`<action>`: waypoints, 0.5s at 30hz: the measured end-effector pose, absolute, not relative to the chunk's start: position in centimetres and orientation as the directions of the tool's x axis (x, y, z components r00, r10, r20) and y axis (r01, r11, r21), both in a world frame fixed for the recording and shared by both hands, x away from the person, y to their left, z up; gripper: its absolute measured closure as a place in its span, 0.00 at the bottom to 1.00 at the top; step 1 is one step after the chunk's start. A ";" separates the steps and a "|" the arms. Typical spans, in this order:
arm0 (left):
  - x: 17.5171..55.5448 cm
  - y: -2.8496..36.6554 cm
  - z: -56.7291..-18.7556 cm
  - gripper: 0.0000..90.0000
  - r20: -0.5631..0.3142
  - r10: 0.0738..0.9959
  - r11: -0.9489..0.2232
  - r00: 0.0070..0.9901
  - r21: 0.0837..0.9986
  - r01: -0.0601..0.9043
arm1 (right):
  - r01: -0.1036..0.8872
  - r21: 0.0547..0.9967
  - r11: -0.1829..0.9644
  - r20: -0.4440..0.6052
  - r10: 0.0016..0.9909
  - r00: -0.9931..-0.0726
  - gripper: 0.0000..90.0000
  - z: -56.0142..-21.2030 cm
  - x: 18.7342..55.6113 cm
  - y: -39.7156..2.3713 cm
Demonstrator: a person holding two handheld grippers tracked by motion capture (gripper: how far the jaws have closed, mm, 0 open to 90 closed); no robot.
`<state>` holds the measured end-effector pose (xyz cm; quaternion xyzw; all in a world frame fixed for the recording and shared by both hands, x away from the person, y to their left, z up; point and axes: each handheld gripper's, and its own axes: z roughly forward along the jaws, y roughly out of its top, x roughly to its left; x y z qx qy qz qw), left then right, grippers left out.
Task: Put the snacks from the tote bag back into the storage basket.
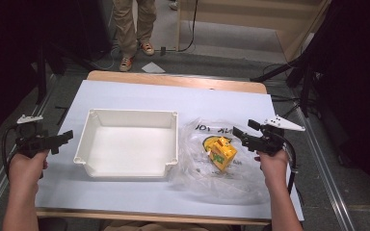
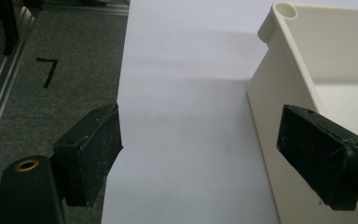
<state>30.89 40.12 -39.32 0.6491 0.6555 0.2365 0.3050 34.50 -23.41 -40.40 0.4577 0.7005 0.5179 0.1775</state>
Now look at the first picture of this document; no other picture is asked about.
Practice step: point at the white table sheet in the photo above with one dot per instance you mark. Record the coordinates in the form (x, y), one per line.
(135, 94)

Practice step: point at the wooden table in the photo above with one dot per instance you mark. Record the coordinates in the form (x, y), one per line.
(173, 80)

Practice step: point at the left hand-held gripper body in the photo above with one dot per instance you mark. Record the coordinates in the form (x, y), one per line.
(32, 141)

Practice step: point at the yellow toy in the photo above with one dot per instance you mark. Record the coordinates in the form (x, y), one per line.
(221, 154)

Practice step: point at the white plastic bin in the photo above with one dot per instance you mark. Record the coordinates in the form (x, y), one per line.
(128, 144)

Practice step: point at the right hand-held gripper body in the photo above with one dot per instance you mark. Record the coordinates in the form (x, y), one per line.
(271, 136)

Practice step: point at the light wooden frame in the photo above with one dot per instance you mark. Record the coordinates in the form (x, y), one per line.
(237, 29)

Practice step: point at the clear plastic bag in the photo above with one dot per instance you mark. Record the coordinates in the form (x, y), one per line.
(199, 179)

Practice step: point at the black metal stand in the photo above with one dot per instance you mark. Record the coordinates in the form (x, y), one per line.
(41, 73)
(305, 80)

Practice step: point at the white shoe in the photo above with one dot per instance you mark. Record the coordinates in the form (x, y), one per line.
(173, 4)

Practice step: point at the white paper sheet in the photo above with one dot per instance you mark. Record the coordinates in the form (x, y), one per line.
(153, 67)

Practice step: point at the person's left hand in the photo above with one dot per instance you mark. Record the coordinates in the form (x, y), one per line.
(25, 170)

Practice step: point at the person's right hand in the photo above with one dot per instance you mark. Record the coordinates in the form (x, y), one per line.
(273, 166)

